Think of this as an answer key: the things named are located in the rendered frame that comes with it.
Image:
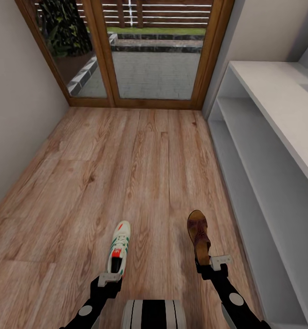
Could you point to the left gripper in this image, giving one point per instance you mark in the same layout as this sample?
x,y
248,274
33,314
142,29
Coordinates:
x,y
109,291

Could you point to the robot trunk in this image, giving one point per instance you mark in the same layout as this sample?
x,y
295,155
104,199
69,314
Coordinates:
x,y
153,314

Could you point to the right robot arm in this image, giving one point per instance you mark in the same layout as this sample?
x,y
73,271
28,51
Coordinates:
x,y
235,310

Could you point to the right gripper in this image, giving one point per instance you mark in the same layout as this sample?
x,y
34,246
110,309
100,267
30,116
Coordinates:
x,y
209,273

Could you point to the sandal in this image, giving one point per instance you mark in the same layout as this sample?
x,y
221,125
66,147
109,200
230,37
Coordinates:
x,y
197,230

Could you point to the door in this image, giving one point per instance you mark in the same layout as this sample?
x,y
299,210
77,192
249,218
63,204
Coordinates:
x,y
158,54

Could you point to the gym shoe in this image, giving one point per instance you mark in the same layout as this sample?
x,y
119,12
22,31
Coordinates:
x,y
119,247

